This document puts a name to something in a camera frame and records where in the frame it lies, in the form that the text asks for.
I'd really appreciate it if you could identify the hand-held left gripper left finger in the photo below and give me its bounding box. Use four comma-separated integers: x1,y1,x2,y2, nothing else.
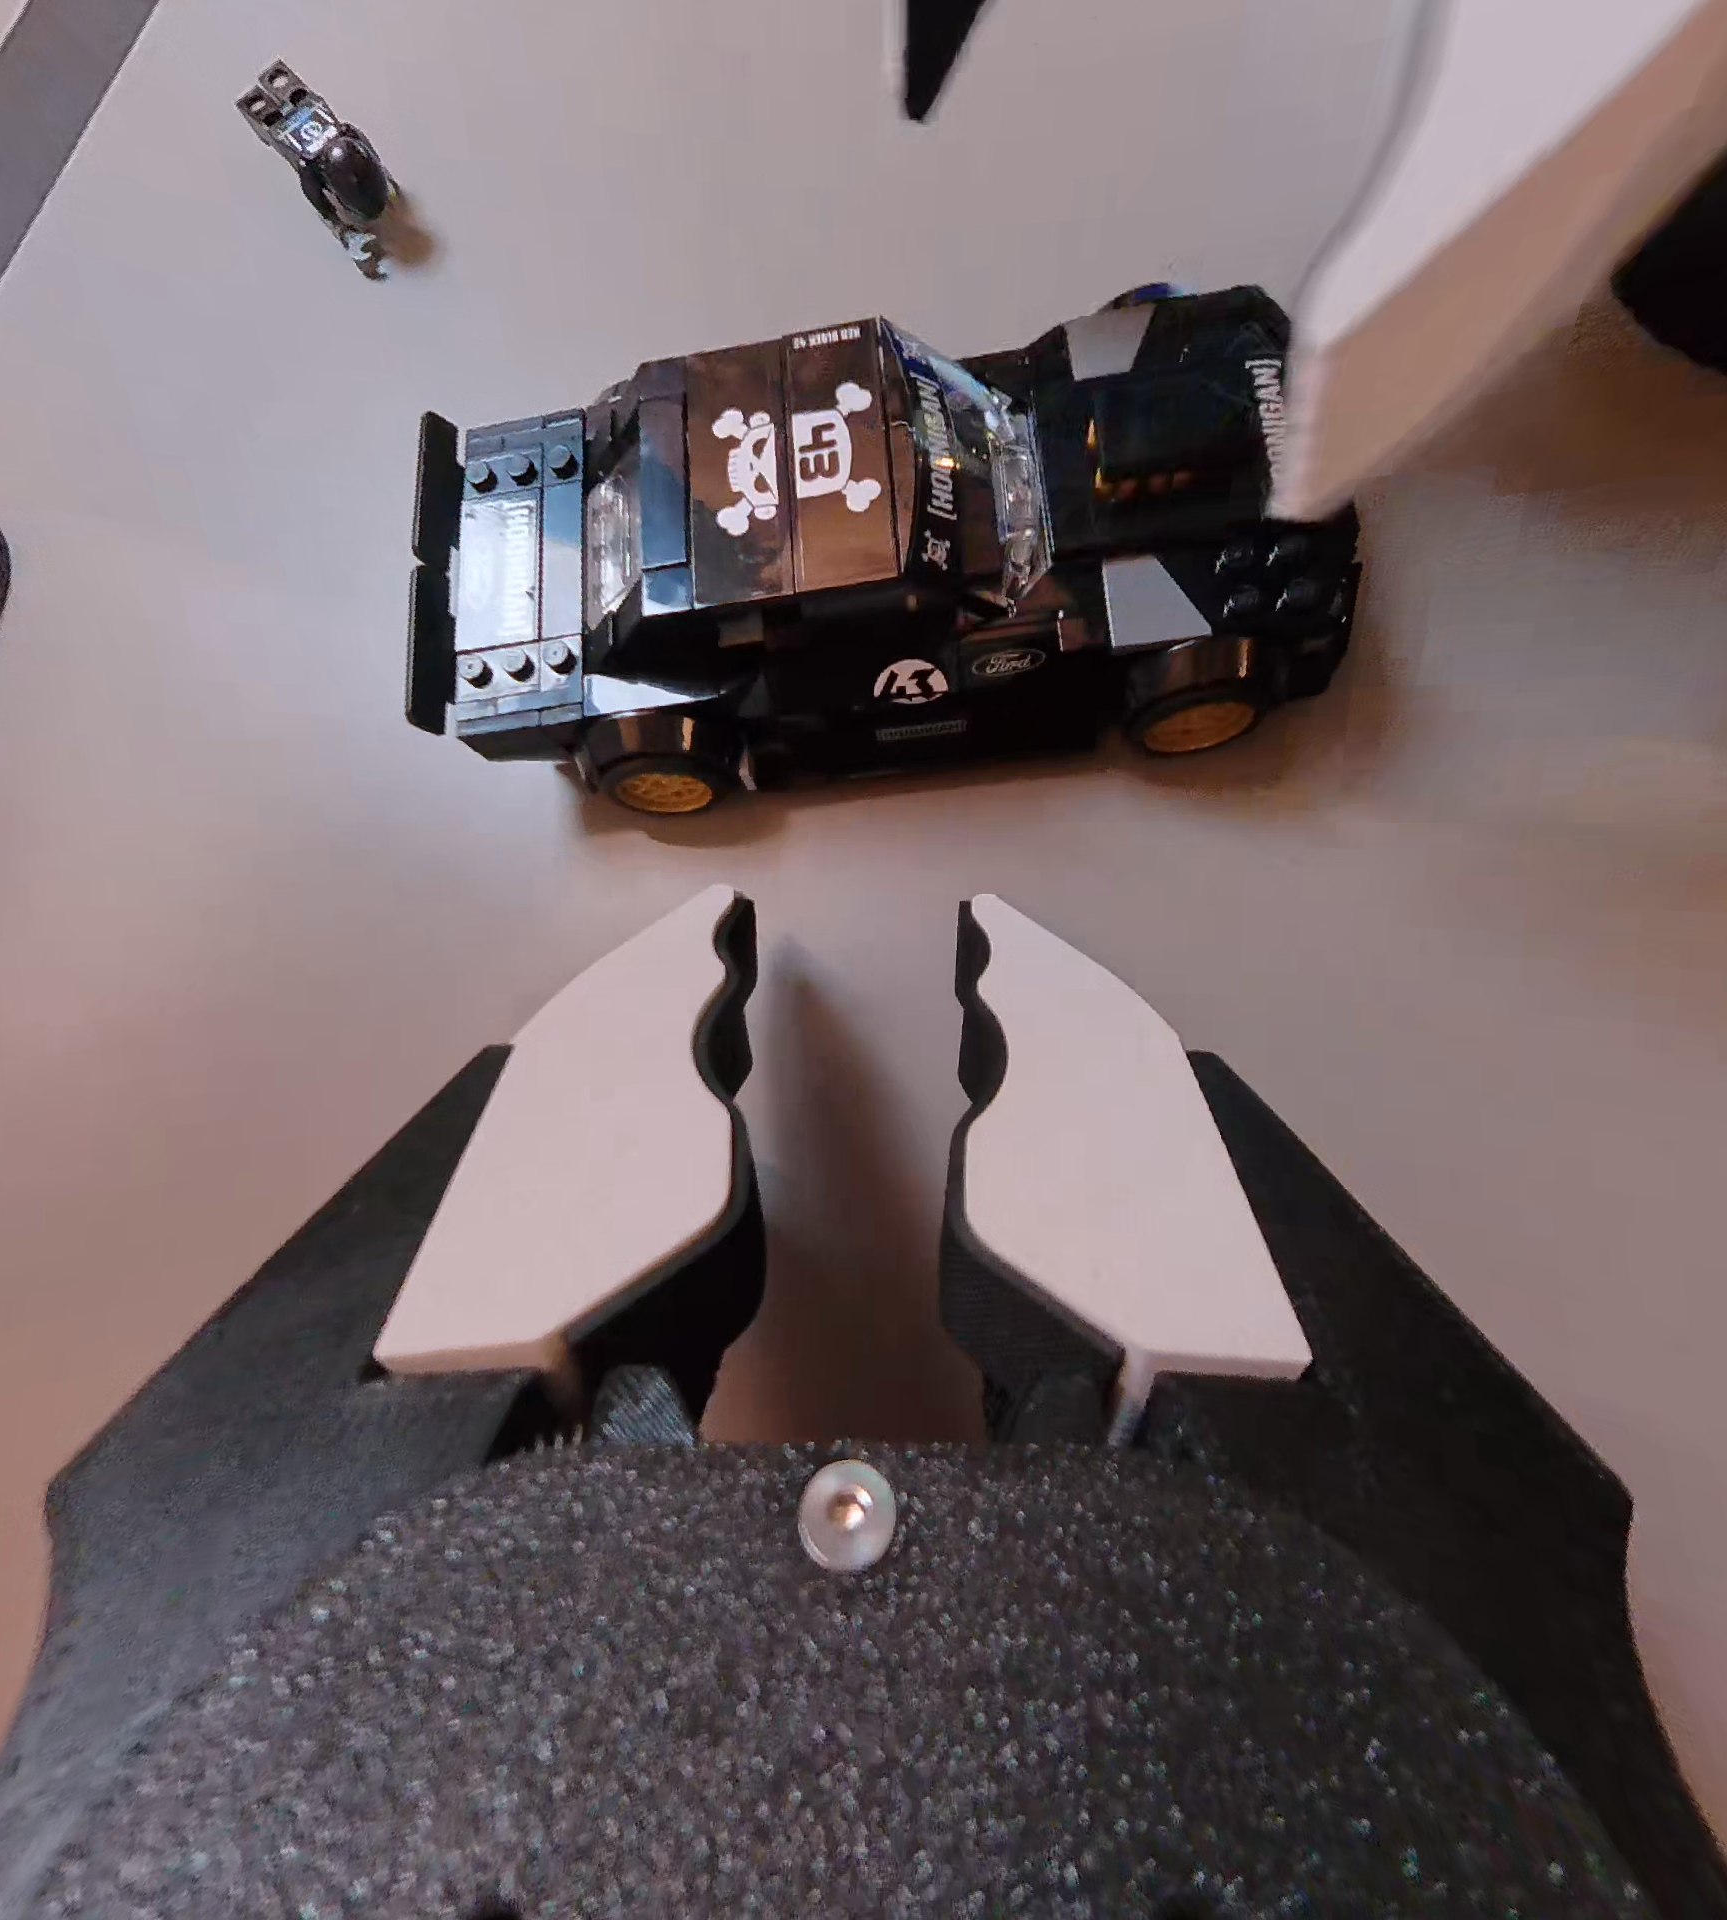
376,885,766,1411

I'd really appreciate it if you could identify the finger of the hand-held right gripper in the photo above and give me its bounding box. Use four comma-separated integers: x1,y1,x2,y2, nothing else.
904,0,992,122
1278,0,1727,518

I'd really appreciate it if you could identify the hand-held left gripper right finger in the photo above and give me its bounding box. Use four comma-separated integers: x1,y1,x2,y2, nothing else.
946,894,1316,1442

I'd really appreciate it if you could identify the small black lego piece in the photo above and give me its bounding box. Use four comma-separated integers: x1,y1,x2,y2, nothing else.
235,60,400,282

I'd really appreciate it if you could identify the black lego car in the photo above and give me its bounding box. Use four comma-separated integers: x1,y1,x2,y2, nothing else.
406,286,1366,817

